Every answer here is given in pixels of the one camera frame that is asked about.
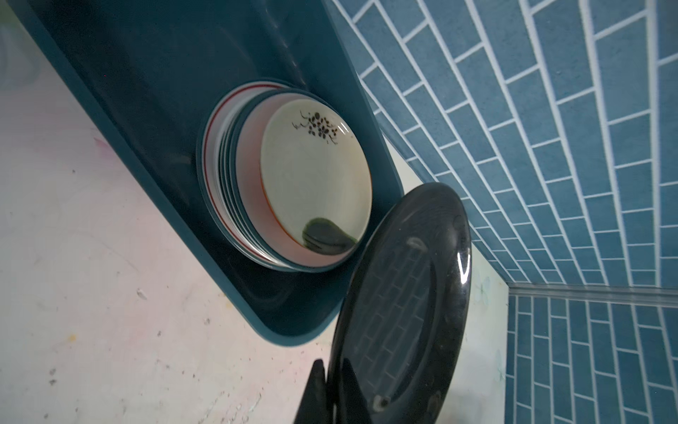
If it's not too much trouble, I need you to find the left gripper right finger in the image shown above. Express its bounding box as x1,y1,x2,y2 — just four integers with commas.
337,359,373,424

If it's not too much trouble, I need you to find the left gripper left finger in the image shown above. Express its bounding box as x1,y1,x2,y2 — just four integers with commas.
293,359,331,424

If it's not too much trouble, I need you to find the black plate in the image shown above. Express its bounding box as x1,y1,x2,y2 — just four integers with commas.
328,183,472,423

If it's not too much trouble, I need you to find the cream yellow plate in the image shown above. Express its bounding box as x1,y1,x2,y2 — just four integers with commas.
260,93,373,256

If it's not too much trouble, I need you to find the white plate orange sunburst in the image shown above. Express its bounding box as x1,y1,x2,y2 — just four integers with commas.
196,79,291,272

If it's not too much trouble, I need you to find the white plate cloud emblem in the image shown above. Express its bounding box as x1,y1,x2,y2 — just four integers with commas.
219,87,347,272

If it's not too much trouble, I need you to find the teal plastic bin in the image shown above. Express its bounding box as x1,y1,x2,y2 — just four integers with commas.
10,1,403,346

